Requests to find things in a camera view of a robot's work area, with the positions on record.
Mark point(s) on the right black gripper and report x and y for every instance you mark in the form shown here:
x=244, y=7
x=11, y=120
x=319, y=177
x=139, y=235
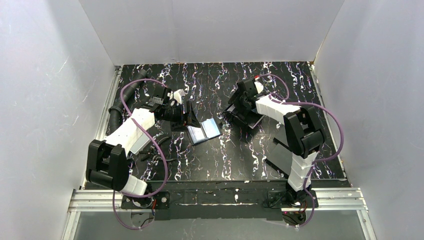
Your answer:
x=244, y=110

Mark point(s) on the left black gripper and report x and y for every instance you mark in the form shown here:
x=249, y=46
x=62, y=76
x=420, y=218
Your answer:
x=187, y=115

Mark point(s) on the black plastic tray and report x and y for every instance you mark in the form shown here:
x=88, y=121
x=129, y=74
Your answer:
x=248, y=118

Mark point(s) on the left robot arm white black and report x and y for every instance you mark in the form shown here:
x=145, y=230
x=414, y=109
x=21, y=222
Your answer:
x=107, y=163

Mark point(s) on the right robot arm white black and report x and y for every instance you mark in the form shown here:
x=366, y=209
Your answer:
x=303, y=131

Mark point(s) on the grey flat card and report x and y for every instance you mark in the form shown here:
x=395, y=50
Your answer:
x=140, y=144

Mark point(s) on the black pliers tool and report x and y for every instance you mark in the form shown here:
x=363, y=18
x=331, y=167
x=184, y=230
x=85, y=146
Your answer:
x=151, y=152

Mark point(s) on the black tray lid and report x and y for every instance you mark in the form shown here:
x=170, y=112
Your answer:
x=280, y=158

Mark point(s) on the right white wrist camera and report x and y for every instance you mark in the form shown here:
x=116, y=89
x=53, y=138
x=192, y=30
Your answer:
x=258, y=85

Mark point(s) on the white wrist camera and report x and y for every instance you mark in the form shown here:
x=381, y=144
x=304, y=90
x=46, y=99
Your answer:
x=258, y=85
x=177, y=95

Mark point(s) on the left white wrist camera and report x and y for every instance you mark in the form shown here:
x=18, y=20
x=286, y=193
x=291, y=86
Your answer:
x=177, y=95

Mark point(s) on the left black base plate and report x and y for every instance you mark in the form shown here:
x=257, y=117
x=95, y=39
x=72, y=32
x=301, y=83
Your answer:
x=145, y=200

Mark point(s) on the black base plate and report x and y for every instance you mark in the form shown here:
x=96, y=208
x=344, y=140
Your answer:
x=145, y=200
x=289, y=199

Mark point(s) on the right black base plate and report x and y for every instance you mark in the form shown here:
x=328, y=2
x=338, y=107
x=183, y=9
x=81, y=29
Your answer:
x=289, y=199

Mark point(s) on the aluminium frame rail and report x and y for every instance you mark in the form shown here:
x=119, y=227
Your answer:
x=217, y=214

